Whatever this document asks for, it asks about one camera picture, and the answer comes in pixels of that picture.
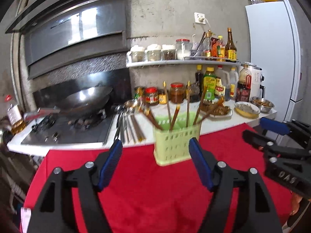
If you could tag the wooden chopstick gold tip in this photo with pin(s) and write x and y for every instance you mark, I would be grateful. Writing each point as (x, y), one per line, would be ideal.
(209, 112)
(167, 98)
(200, 104)
(149, 116)
(174, 117)
(142, 107)
(188, 104)

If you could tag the white kitchen appliance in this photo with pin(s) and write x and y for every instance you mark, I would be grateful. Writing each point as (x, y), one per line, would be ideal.
(257, 89)

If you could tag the person's right hand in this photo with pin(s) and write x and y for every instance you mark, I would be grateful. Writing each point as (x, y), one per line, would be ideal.
(295, 200)

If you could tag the smartphone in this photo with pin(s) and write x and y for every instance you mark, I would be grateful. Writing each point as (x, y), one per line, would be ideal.
(26, 214)

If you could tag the steel bowl with food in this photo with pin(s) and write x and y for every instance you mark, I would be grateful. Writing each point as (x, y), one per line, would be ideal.
(264, 105)

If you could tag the yellow bowl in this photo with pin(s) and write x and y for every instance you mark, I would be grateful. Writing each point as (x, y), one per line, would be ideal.
(247, 110)

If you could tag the plate of cooked food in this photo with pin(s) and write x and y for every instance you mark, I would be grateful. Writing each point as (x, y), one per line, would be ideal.
(222, 112)

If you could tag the red tablecloth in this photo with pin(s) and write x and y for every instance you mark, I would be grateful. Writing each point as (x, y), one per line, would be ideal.
(145, 197)

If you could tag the gas stove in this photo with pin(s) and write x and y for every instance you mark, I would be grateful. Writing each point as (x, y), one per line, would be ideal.
(53, 130)

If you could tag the large soy sauce jug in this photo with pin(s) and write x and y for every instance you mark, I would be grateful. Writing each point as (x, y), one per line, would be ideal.
(222, 88)

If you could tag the cooking oil bottle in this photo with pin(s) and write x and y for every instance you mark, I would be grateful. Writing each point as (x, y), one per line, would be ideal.
(15, 116)

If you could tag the green sauce bottle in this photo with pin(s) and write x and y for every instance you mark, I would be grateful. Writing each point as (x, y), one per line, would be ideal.
(209, 81)

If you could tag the green plastic utensil holder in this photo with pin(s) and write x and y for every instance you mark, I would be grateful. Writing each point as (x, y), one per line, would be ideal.
(172, 146)

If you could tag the steel wok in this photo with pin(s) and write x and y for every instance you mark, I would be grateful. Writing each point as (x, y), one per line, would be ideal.
(84, 102)

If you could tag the white refrigerator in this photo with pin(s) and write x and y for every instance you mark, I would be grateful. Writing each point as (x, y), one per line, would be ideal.
(275, 47)

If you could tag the dark soy sauce bottle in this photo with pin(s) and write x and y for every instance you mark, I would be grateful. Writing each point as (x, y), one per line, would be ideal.
(199, 77)

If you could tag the brown vinegar bottle on shelf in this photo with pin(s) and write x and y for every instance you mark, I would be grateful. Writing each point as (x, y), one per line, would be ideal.
(230, 48)

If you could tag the brown sauce glass jar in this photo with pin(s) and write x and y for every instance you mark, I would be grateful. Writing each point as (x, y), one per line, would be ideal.
(176, 92)

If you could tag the small steel bowl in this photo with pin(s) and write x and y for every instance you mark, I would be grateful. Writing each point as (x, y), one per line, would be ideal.
(132, 105)

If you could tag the red lid chili jar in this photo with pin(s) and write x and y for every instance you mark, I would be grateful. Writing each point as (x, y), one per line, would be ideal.
(151, 96)

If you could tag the clear glass jar red lid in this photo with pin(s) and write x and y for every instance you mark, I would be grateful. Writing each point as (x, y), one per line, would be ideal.
(183, 48)

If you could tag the range hood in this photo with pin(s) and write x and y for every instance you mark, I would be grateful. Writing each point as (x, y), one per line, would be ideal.
(60, 32)

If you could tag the wall power socket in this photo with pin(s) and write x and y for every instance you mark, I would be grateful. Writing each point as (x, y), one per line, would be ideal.
(200, 18)

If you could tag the white wall shelf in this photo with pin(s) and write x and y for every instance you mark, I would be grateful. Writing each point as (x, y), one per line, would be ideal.
(180, 62)

